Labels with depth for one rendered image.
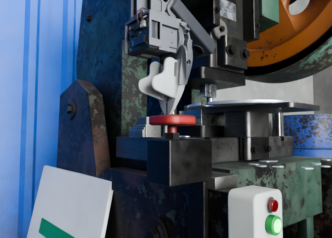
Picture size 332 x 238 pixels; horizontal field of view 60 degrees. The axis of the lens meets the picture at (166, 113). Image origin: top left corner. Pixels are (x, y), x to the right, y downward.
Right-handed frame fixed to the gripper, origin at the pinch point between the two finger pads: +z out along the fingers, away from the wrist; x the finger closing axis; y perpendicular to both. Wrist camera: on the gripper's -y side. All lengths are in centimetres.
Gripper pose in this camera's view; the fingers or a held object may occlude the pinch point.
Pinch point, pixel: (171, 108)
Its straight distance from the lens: 47.8
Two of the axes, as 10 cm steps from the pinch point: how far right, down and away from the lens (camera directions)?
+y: -7.8, -0.5, -6.3
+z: -0.1, 10.0, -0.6
